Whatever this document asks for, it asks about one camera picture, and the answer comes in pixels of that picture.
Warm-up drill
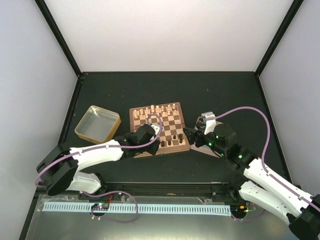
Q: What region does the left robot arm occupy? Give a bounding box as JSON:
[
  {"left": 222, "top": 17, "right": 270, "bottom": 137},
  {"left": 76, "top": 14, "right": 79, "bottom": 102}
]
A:
[{"left": 35, "top": 124, "right": 163, "bottom": 200}]

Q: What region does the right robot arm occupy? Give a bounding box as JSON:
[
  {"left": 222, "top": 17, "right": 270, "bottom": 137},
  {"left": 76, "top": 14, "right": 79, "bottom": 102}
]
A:
[{"left": 183, "top": 123, "right": 320, "bottom": 240}]

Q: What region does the wooden chess board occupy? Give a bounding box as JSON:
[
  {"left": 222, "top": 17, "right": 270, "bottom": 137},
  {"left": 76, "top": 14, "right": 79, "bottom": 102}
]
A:
[{"left": 129, "top": 102, "right": 190, "bottom": 155}]

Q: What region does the small circuit board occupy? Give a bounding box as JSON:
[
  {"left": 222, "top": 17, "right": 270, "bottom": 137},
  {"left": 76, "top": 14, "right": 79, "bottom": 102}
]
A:
[{"left": 91, "top": 203, "right": 110, "bottom": 211}]

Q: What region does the pink metal tin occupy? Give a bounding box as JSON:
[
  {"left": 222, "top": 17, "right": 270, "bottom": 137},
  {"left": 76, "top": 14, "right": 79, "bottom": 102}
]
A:
[{"left": 190, "top": 116, "right": 222, "bottom": 158}]

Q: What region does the white king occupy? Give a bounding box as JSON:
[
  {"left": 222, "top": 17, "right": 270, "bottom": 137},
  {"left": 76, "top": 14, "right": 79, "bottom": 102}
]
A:
[{"left": 155, "top": 105, "right": 161, "bottom": 114}]

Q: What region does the white queen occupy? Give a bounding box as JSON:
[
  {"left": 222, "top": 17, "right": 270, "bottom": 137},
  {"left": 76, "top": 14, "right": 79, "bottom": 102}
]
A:
[{"left": 150, "top": 105, "right": 155, "bottom": 113}]

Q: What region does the gold metal tin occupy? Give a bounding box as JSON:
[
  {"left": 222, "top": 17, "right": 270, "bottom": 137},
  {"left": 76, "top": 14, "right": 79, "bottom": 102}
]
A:
[{"left": 74, "top": 105, "right": 121, "bottom": 144}]

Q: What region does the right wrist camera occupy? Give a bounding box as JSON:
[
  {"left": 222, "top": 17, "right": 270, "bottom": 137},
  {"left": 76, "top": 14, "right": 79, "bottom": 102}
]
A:
[{"left": 201, "top": 111, "right": 217, "bottom": 135}]

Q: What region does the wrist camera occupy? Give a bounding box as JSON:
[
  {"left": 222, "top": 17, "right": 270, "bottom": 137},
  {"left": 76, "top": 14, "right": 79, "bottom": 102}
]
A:
[
  {"left": 150, "top": 124, "right": 162, "bottom": 136},
  {"left": 201, "top": 111, "right": 217, "bottom": 135}
]

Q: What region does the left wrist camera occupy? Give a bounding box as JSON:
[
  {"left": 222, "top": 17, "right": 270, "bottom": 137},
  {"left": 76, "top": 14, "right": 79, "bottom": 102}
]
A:
[{"left": 150, "top": 124, "right": 162, "bottom": 136}]

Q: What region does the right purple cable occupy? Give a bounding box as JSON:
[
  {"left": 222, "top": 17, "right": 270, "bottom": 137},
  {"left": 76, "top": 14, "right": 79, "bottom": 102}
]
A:
[{"left": 214, "top": 106, "right": 320, "bottom": 208}]

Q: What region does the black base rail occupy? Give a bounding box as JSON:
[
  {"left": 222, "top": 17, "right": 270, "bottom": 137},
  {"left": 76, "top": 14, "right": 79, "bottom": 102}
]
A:
[{"left": 93, "top": 182, "right": 242, "bottom": 203}]

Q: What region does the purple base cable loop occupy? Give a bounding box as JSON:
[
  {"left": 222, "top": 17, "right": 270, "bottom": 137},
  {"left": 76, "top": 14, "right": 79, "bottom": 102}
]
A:
[{"left": 83, "top": 191, "right": 140, "bottom": 223}]

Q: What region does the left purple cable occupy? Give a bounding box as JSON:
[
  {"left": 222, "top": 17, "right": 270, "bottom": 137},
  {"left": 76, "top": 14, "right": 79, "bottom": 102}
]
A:
[{"left": 34, "top": 113, "right": 163, "bottom": 188}]

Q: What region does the blue cable duct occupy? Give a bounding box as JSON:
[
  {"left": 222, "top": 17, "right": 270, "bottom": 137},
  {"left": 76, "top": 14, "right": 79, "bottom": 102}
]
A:
[{"left": 42, "top": 202, "right": 231, "bottom": 217}]

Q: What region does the black frame post right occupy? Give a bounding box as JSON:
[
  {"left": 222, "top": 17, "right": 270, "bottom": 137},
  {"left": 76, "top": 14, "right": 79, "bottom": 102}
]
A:
[{"left": 255, "top": 0, "right": 304, "bottom": 77}]

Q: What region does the black frame post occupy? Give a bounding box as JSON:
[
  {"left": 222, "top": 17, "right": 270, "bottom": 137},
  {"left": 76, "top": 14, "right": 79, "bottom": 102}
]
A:
[
  {"left": 34, "top": 0, "right": 82, "bottom": 77},
  {"left": 255, "top": 0, "right": 304, "bottom": 77}
]

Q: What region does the black frame post left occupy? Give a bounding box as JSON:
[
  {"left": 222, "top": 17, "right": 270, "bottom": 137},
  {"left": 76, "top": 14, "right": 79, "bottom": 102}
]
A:
[{"left": 34, "top": 0, "right": 82, "bottom": 77}]

